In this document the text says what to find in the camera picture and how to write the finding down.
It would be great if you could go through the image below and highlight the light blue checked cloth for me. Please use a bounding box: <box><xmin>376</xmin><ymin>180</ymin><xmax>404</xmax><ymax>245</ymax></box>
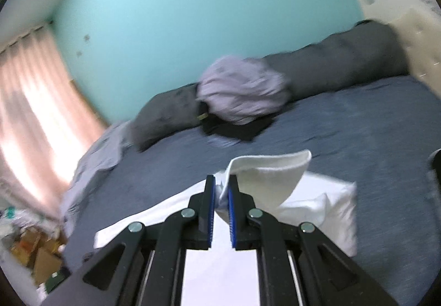
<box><xmin>208</xmin><ymin>134</ymin><xmax>241</xmax><ymax>148</ymax></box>

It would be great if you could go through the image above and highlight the brown cardboard box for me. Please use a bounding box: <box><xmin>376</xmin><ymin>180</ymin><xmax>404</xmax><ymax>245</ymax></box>
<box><xmin>10</xmin><ymin>227</ymin><xmax>66</xmax><ymax>286</ymax></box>

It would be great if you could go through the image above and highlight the blue bed sheet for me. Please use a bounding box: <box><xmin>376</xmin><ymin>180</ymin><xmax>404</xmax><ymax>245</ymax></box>
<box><xmin>64</xmin><ymin>75</ymin><xmax>440</xmax><ymax>305</ymax></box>

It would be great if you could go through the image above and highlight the light grey pillow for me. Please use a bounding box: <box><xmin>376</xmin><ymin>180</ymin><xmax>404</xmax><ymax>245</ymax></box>
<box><xmin>60</xmin><ymin>121</ymin><xmax>132</xmax><ymax>237</ymax></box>

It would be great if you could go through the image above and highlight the pink curtain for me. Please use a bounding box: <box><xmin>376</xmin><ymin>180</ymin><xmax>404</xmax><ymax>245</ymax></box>
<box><xmin>1</xmin><ymin>25</ymin><xmax>105</xmax><ymax>219</ymax></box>

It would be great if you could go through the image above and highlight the dark grey rolled duvet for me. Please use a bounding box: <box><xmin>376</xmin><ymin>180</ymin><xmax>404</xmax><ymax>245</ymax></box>
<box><xmin>130</xmin><ymin>20</ymin><xmax>409</xmax><ymax>151</ymax></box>

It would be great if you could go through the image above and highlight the grey lilac garment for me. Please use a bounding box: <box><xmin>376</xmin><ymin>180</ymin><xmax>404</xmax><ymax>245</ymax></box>
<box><xmin>197</xmin><ymin>55</ymin><xmax>292</xmax><ymax>126</ymax></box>

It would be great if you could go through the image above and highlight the cream tufted headboard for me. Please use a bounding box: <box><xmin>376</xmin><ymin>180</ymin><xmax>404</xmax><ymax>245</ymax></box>
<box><xmin>346</xmin><ymin>0</ymin><xmax>441</xmax><ymax>100</ymax></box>

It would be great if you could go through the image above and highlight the white long sleeve shirt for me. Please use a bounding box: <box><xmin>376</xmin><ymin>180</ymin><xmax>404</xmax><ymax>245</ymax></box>
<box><xmin>93</xmin><ymin>148</ymin><xmax>360</xmax><ymax>306</ymax></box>

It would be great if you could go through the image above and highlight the white plastic bag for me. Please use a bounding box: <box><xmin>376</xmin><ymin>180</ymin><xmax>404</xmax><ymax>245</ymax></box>
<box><xmin>1</xmin><ymin>206</ymin><xmax>44</xmax><ymax>239</ymax></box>

